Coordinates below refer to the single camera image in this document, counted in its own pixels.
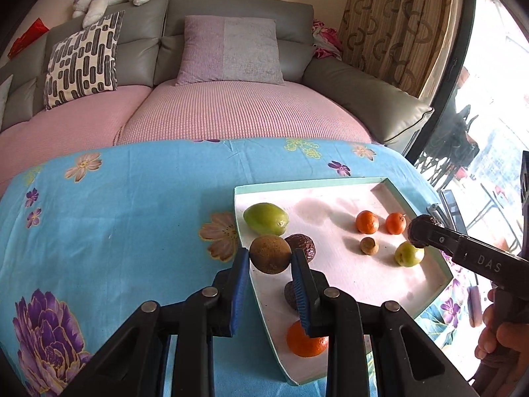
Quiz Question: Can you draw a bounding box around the black white patterned pillow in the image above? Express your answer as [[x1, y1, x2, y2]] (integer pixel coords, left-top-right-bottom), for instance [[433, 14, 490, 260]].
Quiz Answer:
[[43, 11, 125, 110]]

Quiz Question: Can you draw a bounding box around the light grey small pillow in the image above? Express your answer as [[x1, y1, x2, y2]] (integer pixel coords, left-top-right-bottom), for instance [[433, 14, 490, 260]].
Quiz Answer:
[[0, 74, 14, 127]]

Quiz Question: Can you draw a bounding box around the small brown longan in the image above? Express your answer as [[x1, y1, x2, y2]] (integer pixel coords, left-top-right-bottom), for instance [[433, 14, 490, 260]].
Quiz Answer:
[[359, 237, 379, 255]]

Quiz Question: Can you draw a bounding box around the dark red wrinkled date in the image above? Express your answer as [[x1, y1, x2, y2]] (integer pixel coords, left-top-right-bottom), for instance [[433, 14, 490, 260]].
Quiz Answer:
[[283, 281, 298, 311]]

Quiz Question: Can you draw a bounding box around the small orange tangerine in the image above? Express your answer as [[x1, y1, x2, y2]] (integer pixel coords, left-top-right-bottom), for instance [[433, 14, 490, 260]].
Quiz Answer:
[[385, 212, 407, 235], [355, 211, 379, 235]]

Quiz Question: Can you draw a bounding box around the red bag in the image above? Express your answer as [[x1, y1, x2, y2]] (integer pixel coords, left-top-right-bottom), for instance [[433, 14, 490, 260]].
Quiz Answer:
[[7, 18, 49, 59]]

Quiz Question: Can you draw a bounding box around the large orange tangerine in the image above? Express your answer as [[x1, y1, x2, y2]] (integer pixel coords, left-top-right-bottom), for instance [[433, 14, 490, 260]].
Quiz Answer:
[[286, 321, 329, 358]]

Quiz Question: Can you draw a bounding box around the grey metal rack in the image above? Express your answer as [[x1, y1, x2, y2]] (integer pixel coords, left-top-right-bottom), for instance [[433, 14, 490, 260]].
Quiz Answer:
[[427, 189, 467, 234]]

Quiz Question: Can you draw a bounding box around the grey leather sofa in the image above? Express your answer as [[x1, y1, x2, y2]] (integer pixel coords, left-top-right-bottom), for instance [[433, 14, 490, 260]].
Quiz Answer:
[[1, 0, 431, 152]]

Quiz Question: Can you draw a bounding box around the dark purple passion fruit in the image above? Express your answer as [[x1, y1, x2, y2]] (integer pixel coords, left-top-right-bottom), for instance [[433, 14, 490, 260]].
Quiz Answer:
[[285, 233, 316, 263]]

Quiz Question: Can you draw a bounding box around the small green jujube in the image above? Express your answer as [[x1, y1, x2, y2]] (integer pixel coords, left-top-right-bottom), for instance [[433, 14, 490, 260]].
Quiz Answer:
[[394, 241, 425, 267]]

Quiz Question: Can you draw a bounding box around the large green jujube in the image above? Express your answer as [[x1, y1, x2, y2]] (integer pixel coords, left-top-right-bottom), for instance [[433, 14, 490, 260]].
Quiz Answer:
[[243, 202, 290, 236]]

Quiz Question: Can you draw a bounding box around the blue floral tablecloth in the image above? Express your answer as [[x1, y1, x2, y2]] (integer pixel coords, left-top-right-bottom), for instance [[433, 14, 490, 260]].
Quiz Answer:
[[1, 138, 473, 396]]

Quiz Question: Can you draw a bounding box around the teal shallow cardboard tray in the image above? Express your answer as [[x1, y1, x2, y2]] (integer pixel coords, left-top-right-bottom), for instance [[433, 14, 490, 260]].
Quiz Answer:
[[234, 177, 453, 385]]

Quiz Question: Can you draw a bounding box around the brown patterned curtain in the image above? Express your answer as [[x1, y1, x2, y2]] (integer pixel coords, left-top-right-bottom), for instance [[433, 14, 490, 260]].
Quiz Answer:
[[338, 0, 463, 104]]

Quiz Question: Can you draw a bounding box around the pink cloth on sofa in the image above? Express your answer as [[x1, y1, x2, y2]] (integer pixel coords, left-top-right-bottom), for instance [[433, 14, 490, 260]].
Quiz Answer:
[[312, 20, 343, 60]]

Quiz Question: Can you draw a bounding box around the pink sofa seat cover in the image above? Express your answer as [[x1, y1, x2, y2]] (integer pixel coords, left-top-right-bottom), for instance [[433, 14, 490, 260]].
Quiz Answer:
[[1, 80, 372, 189]]

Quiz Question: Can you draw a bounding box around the lilac grey square pillow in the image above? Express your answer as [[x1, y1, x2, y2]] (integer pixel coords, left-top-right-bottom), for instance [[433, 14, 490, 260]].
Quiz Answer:
[[177, 15, 283, 85]]

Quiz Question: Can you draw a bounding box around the person's right hand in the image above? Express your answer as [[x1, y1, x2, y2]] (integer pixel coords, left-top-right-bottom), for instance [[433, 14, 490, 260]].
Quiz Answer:
[[474, 289, 528, 396]]

